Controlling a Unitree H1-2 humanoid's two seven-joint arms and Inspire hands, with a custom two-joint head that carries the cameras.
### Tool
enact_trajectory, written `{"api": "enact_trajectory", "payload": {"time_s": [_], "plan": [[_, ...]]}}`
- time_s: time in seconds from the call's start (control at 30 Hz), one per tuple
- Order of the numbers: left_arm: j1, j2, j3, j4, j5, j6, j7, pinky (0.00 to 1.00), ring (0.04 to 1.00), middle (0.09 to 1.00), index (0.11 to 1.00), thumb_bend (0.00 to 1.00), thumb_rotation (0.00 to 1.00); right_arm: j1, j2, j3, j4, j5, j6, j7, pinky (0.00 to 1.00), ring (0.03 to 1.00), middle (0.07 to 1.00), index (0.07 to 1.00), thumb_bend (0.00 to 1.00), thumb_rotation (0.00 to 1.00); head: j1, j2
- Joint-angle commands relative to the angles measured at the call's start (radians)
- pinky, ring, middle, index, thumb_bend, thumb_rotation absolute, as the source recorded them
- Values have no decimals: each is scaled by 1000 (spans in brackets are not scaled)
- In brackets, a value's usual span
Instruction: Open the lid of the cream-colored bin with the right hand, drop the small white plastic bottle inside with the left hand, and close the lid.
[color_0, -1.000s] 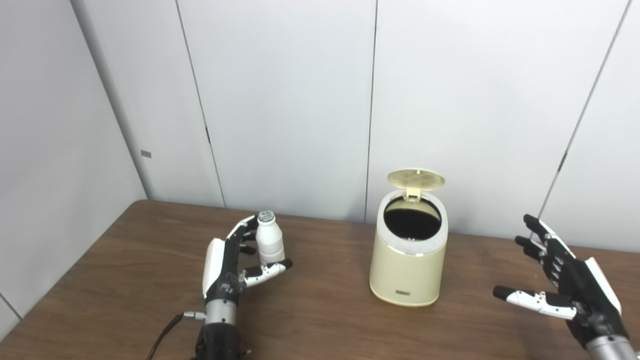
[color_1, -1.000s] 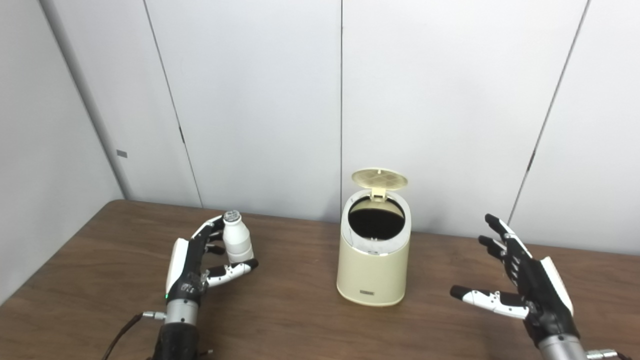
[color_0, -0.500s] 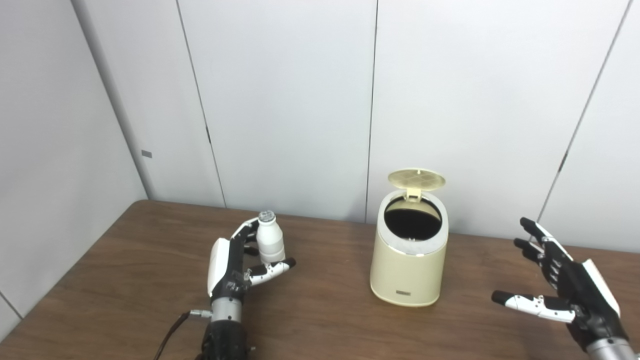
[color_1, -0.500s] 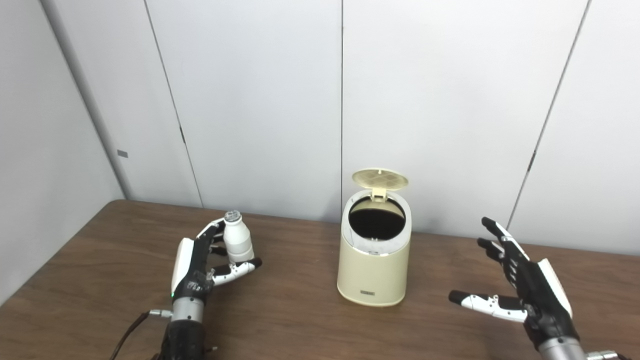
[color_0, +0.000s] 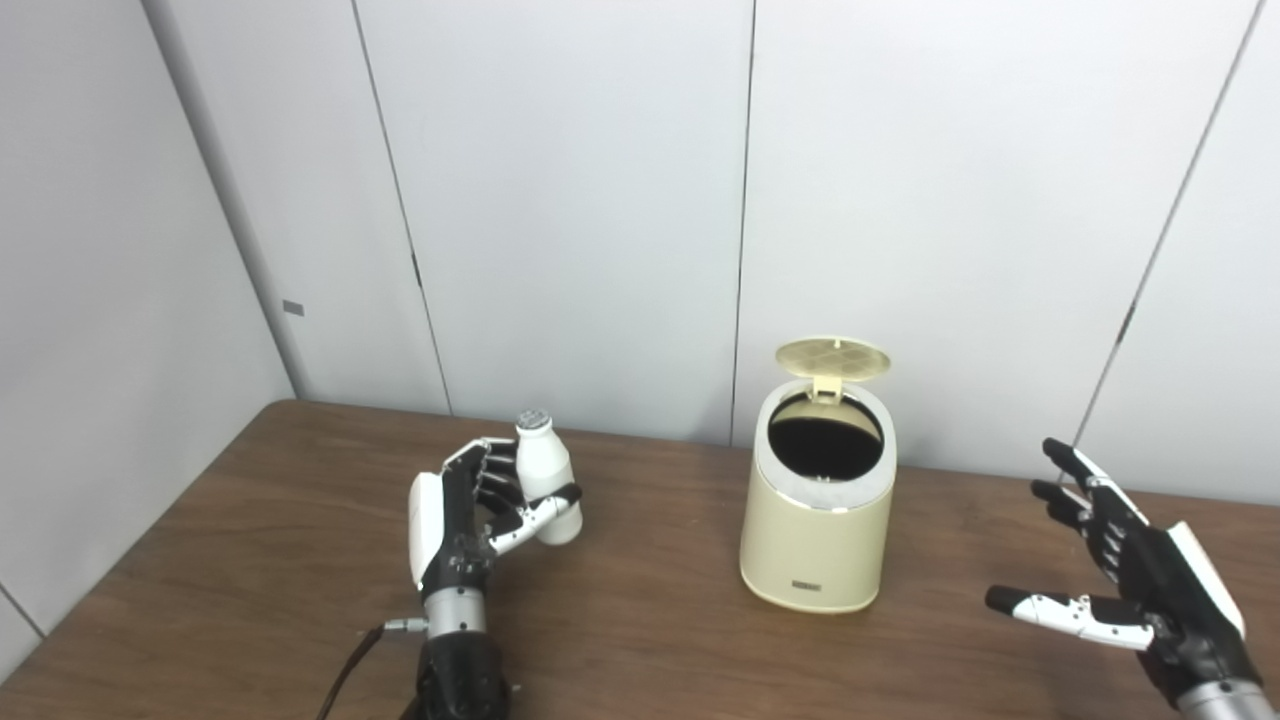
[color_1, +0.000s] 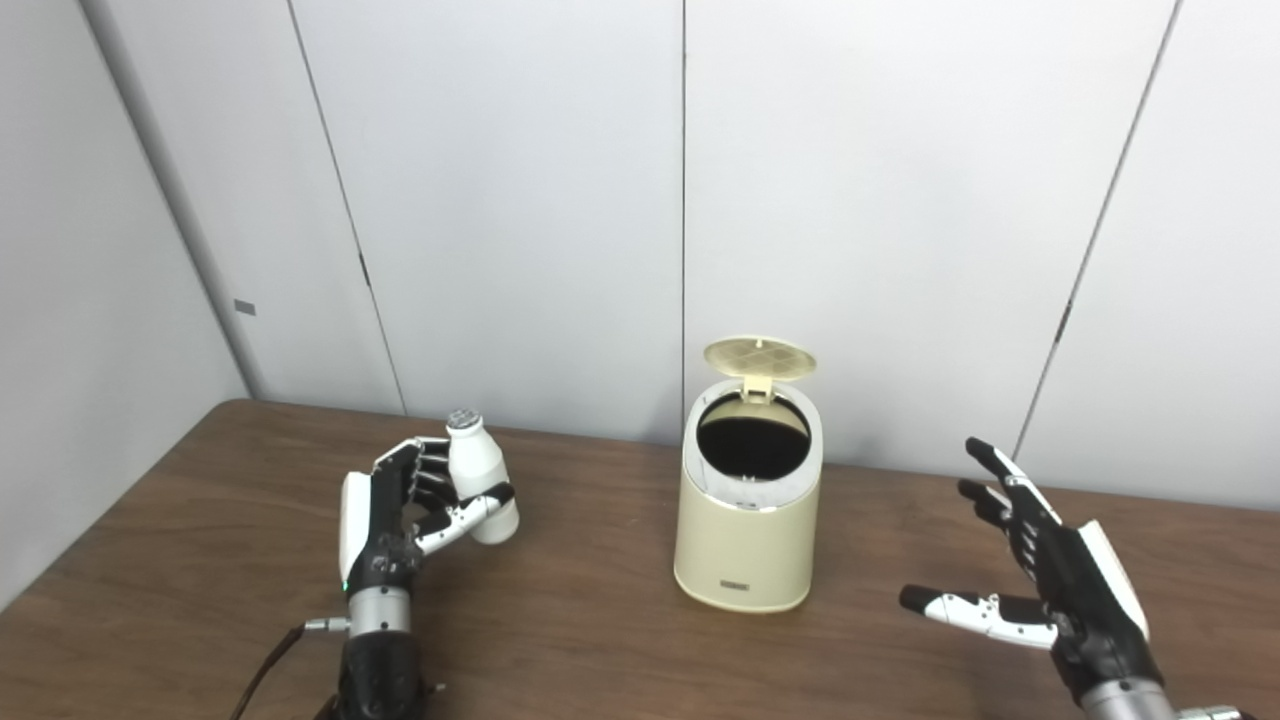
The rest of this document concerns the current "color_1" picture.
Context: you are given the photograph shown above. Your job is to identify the small white plastic bottle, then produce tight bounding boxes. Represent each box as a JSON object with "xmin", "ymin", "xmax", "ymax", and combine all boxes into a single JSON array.
[{"xmin": 445, "ymin": 409, "xmax": 521, "ymax": 546}]

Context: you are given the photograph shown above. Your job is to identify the cream-colored round bin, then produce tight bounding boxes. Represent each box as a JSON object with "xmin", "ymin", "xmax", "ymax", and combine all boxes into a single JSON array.
[{"xmin": 673, "ymin": 378, "xmax": 825, "ymax": 614}]

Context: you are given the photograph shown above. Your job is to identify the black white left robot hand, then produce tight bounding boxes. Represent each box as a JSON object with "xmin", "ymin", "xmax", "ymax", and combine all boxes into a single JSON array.
[{"xmin": 338, "ymin": 436, "xmax": 517, "ymax": 601}]

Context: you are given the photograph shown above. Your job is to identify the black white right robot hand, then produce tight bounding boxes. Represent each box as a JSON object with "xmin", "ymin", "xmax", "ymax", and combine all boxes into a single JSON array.
[{"xmin": 898, "ymin": 437, "xmax": 1166, "ymax": 706}]

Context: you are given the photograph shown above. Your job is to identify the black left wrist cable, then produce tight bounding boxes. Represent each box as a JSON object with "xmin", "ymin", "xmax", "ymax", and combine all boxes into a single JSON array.
[{"xmin": 230, "ymin": 617, "xmax": 351, "ymax": 720}]

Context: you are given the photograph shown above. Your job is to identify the cream round bin lid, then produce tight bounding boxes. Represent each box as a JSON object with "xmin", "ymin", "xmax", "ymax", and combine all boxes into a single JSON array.
[{"xmin": 703, "ymin": 336, "xmax": 817, "ymax": 404}]

